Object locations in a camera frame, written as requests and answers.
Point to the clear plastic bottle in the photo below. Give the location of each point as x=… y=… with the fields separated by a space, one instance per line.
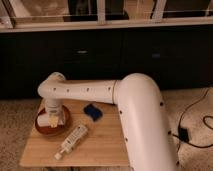
x=72 y=140

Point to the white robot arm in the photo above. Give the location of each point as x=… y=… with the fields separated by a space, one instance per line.
x=148 y=137

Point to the white ceramic cup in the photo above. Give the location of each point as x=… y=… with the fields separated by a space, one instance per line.
x=43 y=120

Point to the orange ceramic bowl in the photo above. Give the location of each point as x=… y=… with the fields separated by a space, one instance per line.
x=48 y=131

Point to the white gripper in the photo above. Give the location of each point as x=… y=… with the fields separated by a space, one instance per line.
x=56 y=110

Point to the blue sponge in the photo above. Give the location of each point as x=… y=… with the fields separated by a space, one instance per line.
x=93 y=112

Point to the small wooden table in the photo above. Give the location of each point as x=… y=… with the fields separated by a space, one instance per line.
x=104 y=144

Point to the dark cabinet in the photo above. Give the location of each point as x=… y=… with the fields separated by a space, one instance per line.
x=175 y=57

